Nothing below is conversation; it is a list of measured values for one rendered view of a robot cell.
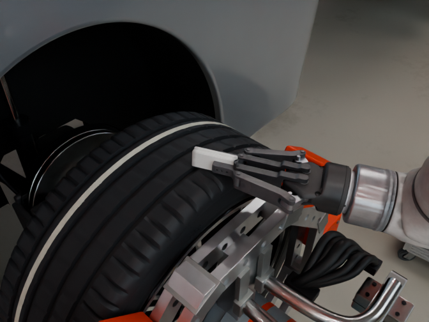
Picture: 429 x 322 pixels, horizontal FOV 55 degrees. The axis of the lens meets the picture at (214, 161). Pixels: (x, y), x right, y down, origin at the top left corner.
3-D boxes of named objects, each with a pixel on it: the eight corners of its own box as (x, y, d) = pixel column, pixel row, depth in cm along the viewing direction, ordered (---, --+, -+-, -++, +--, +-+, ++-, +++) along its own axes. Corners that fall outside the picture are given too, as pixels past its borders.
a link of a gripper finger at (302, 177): (304, 193, 62) (302, 200, 61) (232, 177, 64) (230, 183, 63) (309, 174, 60) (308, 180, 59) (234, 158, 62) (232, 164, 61)
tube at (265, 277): (307, 230, 81) (316, 193, 74) (401, 289, 72) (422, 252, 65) (252, 289, 72) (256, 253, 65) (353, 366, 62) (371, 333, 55)
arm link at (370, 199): (376, 202, 65) (339, 193, 67) (395, 158, 60) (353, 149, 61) (377, 245, 59) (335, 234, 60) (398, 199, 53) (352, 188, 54)
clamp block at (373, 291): (362, 289, 80) (368, 273, 77) (406, 318, 76) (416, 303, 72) (349, 306, 78) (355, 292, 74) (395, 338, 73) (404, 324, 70)
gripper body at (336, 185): (338, 229, 59) (275, 213, 61) (341, 191, 66) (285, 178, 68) (352, 191, 55) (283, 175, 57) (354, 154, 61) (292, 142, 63)
